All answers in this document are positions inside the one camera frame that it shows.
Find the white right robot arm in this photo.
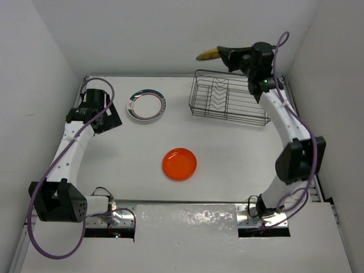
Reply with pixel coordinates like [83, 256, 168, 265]
[217, 42, 326, 218]

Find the yellow patterned plate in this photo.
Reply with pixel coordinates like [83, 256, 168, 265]
[196, 48, 221, 61]

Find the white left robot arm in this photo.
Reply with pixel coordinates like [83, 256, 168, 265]
[34, 89, 122, 222]

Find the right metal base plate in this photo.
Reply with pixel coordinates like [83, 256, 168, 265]
[235, 203, 289, 229]

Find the white plate dark red rim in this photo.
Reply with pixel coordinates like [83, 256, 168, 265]
[126, 89, 167, 123]

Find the metal wire dish rack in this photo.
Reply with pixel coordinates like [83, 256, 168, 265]
[189, 69, 271, 127]

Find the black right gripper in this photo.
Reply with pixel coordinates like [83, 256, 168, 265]
[216, 47, 255, 78]

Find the metal base plate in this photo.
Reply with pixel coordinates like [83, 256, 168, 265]
[86, 204, 137, 229]
[235, 203, 289, 229]

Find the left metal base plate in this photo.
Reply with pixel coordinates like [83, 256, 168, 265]
[86, 204, 137, 229]

